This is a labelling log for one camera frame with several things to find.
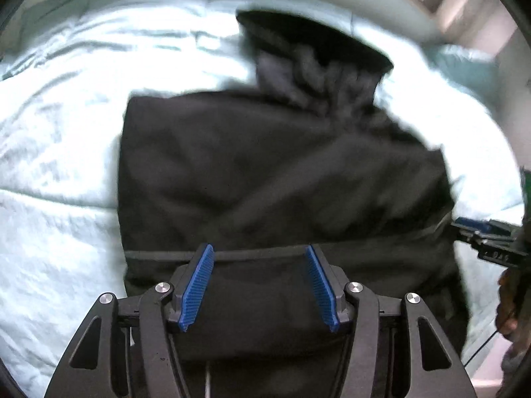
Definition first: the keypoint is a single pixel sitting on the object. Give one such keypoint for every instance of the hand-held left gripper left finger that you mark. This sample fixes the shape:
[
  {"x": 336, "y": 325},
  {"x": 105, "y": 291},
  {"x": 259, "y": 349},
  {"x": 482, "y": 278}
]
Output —
[{"x": 198, "y": 286}]

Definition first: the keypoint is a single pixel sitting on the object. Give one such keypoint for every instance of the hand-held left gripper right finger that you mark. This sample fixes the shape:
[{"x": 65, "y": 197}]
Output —
[{"x": 322, "y": 288}]

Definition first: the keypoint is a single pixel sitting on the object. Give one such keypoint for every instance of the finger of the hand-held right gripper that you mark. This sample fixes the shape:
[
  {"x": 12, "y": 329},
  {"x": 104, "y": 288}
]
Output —
[
  {"x": 466, "y": 237},
  {"x": 473, "y": 224}
]

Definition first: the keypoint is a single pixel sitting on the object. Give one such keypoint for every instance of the black hooded jacket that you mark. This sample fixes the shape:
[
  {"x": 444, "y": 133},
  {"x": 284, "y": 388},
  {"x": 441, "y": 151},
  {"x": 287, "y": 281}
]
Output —
[{"x": 269, "y": 166}]

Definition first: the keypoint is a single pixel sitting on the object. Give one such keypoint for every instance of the person's right forearm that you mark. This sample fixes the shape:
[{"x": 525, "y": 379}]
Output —
[{"x": 514, "y": 365}]

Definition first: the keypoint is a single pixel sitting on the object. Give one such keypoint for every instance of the person's right hand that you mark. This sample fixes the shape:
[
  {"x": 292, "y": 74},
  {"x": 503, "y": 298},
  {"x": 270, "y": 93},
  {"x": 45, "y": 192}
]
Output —
[{"x": 507, "y": 302}]

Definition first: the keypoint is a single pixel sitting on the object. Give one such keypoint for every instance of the light blue pillow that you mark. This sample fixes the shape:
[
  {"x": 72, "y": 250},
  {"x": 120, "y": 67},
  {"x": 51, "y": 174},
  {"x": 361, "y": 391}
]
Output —
[{"x": 464, "y": 70}]

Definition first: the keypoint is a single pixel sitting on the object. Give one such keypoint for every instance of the light blue quilt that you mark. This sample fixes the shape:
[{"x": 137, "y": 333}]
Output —
[{"x": 62, "y": 174}]

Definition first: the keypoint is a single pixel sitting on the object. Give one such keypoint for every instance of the white window sill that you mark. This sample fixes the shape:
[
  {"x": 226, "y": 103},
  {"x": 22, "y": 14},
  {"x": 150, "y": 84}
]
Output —
[{"x": 410, "y": 4}]

